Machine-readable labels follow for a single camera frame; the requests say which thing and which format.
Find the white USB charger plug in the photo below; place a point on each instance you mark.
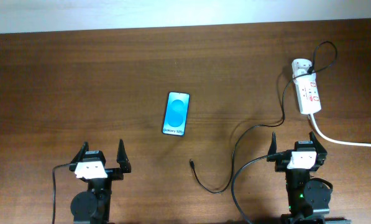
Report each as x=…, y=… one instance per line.
x=300, y=66

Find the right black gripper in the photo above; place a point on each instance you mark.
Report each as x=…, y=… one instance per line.
x=320, y=152

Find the white power strip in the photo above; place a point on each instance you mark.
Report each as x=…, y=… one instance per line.
x=307, y=94

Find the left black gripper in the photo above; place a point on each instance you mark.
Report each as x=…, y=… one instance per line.
x=116, y=173

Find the blue screen Galaxy smartphone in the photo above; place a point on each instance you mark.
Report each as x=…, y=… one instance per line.
x=174, y=122

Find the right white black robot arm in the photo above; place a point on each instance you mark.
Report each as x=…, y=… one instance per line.
x=308, y=197

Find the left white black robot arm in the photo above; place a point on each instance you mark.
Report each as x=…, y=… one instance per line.
x=93, y=205

